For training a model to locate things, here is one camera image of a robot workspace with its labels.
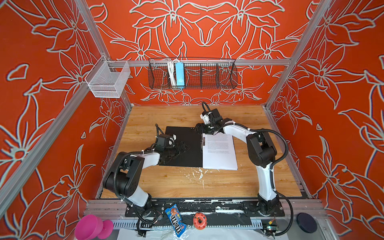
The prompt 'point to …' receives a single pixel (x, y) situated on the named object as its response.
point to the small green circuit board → (272, 228)
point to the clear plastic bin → (106, 79)
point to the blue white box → (180, 78)
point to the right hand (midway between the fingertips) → (195, 129)
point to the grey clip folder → (191, 157)
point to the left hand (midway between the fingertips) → (185, 150)
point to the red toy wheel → (200, 221)
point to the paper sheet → (218, 152)
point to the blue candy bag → (175, 216)
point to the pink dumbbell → (90, 226)
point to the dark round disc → (306, 222)
